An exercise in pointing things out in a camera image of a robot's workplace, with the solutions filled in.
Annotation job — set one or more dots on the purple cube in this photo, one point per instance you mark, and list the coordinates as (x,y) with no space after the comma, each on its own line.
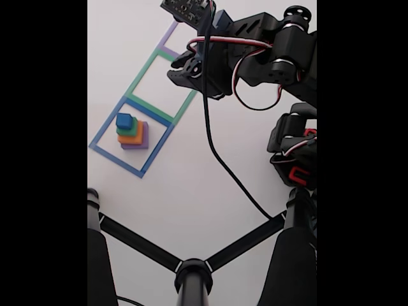
(146,137)

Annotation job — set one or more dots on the green cube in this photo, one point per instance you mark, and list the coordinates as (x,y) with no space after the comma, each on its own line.
(134,127)

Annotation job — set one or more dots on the orange cube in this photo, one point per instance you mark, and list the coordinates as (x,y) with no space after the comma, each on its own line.
(139,135)

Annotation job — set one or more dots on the small blue cube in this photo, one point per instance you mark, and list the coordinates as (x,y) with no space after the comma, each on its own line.
(123,120)

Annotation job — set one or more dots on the black tripod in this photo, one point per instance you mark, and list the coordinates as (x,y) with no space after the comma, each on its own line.
(192,280)

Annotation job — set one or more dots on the purple square frame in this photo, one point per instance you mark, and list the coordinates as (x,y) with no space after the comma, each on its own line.
(167,36)

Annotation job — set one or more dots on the green square frame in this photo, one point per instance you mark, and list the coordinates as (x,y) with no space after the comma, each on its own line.
(140,76)

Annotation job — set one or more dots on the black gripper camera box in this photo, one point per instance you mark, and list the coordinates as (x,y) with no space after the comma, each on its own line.
(191,9)

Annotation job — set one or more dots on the blue square frame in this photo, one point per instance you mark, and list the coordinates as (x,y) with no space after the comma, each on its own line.
(105,127)

